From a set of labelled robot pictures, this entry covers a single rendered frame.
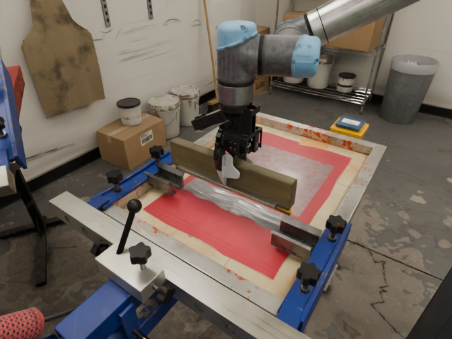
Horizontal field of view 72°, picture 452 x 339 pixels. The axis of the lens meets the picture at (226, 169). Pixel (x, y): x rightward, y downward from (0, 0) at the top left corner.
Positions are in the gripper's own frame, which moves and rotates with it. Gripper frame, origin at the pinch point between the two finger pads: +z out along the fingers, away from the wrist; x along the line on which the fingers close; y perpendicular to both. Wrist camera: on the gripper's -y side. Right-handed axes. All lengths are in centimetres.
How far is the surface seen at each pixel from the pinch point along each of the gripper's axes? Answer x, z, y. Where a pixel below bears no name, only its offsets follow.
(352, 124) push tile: 73, 12, 13
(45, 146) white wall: 40, 77, -201
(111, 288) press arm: -36.2, 4.7, -1.1
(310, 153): 43.8, 13.5, 6.5
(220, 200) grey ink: 2.9, 12.6, -4.4
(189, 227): -10.0, 13.3, -5.4
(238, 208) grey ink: 3.4, 13.0, 1.3
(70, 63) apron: 76, 20, -194
